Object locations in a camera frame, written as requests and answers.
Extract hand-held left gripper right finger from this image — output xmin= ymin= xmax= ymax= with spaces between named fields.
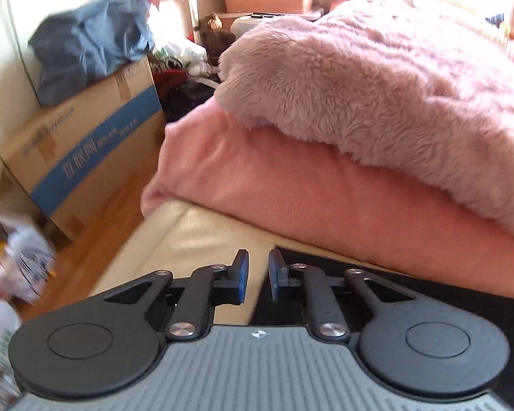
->
xmin=268 ymin=248 xmax=425 ymax=343

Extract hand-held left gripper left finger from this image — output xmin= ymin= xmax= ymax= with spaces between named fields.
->
xmin=90 ymin=248 xmax=250 ymax=343

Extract black pants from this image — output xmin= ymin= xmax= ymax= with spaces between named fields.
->
xmin=250 ymin=246 xmax=514 ymax=343

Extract cream leather sofa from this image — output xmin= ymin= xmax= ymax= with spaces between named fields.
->
xmin=88 ymin=199 xmax=279 ymax=304

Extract salmon pink blanket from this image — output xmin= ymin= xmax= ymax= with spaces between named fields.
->
xmin=140 ymin=98 xmax=514 ymax=299

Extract blue striped cardboard box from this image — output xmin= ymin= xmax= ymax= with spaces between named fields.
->
xmin=0 ymin=55 xmax=168 ymax=241

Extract pile of clutter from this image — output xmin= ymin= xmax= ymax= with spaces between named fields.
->
xmin=152 ymin=40 xmax=222 ymax=126

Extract white printed plastic bag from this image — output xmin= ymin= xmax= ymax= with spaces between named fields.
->
xmin=0 ymin=214 xmax=57 ymax=306

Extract fluffy mauve blanket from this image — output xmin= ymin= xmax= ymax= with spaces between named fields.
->
xmin=214 ymin=0 xmax=514 ymax=239

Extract brown plush toy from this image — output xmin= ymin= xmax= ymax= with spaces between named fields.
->
xmin=198 ymin=13 xmax=237 ymax=60

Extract white appliance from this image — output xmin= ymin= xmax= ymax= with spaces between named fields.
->
xmin=230 ymin=14 xmax=324 ymax=38

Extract blue-grey plastic bag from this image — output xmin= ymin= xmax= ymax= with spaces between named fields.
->
xmin=28 ymin=0 xmax=156 ymax=109

